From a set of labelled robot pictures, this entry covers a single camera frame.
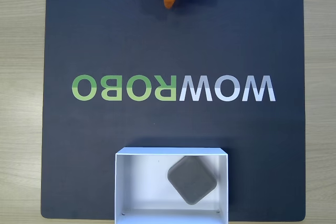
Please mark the grey square rounded case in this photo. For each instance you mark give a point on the grey square rounded case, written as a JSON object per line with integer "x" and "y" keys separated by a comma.
{"x": 191, "y": 179}

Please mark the dark mat with WOWROBO print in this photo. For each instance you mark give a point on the dark mat with WOWROBO print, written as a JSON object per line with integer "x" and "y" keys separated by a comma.
{"x": 105, "y": 37}

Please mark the white open cardboard box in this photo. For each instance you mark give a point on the white open cardboard box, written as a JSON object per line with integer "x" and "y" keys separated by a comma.
{"x": 141, "y": 182}

